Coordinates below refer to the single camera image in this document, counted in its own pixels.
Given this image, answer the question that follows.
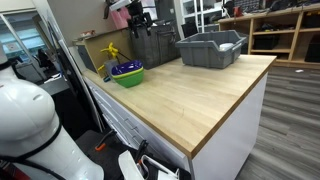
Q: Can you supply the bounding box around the white shelf unit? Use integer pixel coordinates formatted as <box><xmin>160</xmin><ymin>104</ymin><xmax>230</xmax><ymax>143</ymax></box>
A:
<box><xmin>179</xmin><ymin>0</ymin><xmax>222</xmax><ymax>34</ymax></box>

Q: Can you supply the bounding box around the white leaning panel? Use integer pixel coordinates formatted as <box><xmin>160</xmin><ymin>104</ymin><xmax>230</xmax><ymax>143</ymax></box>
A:
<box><xmin>45</xmin><ymin>10</ymin><xmax>105</xmax><ymax>133</ymax></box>

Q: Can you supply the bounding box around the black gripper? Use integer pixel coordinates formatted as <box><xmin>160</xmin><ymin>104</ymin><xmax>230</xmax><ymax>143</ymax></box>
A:
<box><xmin>127</xmin><ymin>0</ymin><xmax>155</xmax><ymax>39</ymax></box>

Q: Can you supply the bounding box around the grey cup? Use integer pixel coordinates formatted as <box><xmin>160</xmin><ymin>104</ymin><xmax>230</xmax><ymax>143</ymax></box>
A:
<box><xmin>103</xmin><ymin>58</ymin><xmax>121</xmax><ymax>76</ymax></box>

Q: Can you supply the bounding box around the white object in bin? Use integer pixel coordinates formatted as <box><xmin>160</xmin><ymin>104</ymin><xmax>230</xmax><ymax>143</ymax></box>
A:
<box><xmin>218</xmin><ymin>42</ymin><xmax>235</xmax><ymax>52</ymax></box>

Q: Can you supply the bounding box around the wooden shelf unit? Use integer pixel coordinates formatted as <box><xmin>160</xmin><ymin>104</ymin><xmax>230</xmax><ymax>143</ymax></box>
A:
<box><xmin>217</xmin><ymin>3</ymin><xmax>320</xmax><ymax>70</ymax></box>

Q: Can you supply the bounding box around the blue plastic bowl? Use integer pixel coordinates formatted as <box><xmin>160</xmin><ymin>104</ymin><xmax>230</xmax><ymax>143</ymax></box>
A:
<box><xmin>110</xmin><ymin>59</ymin><xmax>144</xmax><ymax>77</ymax></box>

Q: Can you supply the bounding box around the yellow plastic bowl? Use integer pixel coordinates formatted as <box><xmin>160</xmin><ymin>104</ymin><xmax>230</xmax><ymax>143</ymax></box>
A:
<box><xmin>111</xmin><ymin>67</ymin><xmax>145</xmax><ymax>80</ymax></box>

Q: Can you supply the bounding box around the black bar clamp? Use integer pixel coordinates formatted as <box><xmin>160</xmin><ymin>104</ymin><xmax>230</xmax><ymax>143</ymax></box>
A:
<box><xmin>134</xmin><ymin>139</ymin><xmax>150</xmax><ymax>165</ymax></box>

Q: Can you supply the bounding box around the brown cardboard box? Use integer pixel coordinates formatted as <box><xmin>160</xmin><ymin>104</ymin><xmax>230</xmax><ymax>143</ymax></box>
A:
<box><xmin>82</xmin><ymin>27</ymin><xmax>135</xmax><ymax>78</ymax></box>

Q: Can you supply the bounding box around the white metal drawer handle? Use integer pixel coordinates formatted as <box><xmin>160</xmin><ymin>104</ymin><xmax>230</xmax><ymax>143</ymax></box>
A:
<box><xmin>139</xmin><ymin>154</ymin><xmax>181</xmax><ymax>180</ymax></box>

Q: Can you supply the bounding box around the orange handled black clamp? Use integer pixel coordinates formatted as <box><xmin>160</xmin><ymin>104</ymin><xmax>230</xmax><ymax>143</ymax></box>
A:
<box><xmin>94</xmin><ymin>129</ymin><xmax>118</xmax><ymax>152</ymax></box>

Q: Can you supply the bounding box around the white table cabinet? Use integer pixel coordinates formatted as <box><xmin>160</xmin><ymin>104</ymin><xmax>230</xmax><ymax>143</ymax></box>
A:
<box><xmin>82</xmin><ymin>68</ymin><xmax>270</xmax><ymax>180</ymax></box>

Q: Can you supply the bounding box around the yellow plastic figure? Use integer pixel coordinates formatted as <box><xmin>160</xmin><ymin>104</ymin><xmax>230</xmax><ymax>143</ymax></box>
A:
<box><xmin>99</xmin><ymin>42</ymin><xmax>120</xmax><ymax>62</ymax></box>

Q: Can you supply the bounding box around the green plastic bowl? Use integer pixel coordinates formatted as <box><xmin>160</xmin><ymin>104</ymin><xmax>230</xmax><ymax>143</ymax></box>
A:
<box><xmin>112</xmin><ymin>69</ymin><xmax>146</xmax><ymax>89</ymax></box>

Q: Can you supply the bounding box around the black storage box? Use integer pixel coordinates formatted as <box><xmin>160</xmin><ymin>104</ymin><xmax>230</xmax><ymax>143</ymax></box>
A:
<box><xmin>253</xmin><ymin>34</ymin><xmax>281</xmax><ymax>51</ymax></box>

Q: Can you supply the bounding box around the grey fabric basket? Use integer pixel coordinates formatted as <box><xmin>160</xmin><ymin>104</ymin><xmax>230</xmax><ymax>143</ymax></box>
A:
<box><xmin>129</xmin><ymin>23</ymin><xmax>182</xmax><ymax>70</ymax></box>

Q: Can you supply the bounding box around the grey plastic bin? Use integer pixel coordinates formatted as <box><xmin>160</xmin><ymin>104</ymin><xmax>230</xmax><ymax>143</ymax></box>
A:
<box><xmin>175</xmin><ymin>29</ymin><xmax>248</xmax><ymax>70</ymax></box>

